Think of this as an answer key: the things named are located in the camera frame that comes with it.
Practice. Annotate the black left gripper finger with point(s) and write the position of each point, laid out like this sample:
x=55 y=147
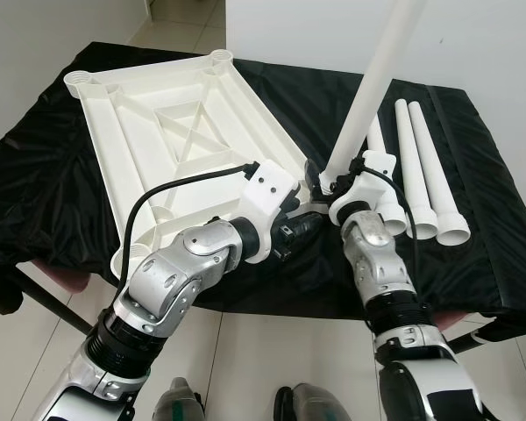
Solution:
x=293 y=204

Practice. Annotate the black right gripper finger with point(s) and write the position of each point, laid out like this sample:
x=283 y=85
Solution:
x=314 y=175

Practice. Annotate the white plastic table top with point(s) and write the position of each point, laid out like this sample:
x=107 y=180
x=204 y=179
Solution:
x=158 y=132

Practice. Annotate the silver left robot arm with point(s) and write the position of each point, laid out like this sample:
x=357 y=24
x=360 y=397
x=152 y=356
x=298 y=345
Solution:
x=167 y=281

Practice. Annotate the black table cloth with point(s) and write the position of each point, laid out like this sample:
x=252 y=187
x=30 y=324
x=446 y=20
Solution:
x=316 y=96

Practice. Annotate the grey robot right leg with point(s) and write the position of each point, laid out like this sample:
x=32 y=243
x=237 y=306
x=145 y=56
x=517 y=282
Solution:
x=311 y=403

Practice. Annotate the grey robot leg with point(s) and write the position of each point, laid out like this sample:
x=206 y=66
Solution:
x=177 y=402
x=311 y=403

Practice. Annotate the black metal table leg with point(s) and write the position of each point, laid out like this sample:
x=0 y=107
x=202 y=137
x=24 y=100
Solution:
x=469 y=340
x=53 y=303

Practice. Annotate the grey robot left leg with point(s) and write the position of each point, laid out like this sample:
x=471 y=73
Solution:
x=177 y=402

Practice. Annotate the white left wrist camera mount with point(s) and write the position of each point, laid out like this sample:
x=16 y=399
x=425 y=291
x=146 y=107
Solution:
x=267 y=189

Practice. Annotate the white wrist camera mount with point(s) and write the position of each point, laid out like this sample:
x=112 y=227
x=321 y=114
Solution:
x=267 y=189
x=377 y=167

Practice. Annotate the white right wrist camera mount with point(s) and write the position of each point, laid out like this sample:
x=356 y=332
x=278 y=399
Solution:
x=377 y=167

